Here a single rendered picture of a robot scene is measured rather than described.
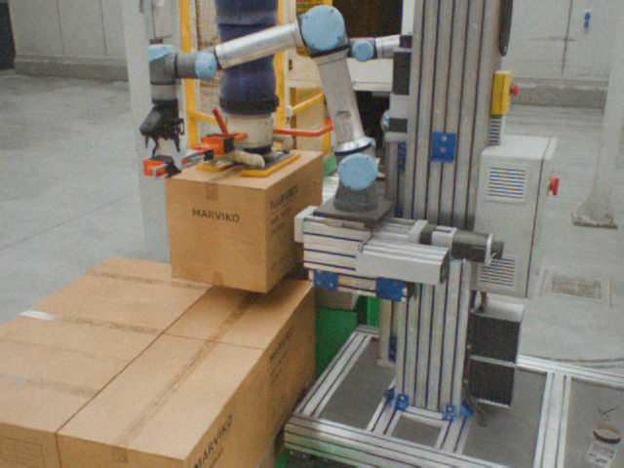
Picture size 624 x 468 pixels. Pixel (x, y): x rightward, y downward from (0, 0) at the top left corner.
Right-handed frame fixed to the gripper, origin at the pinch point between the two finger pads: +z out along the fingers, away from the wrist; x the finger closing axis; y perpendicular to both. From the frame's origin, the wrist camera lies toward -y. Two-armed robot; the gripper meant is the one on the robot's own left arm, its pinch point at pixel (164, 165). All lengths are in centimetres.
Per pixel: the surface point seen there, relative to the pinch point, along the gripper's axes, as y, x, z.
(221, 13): 50, 5, -44
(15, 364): -23, 46, 67
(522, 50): 965, -39, 24
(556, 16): 963, -82, -28
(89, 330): 5, 39, 67
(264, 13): 55, -9, -44
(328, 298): 80, -27, 75
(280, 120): 199, 47, 21
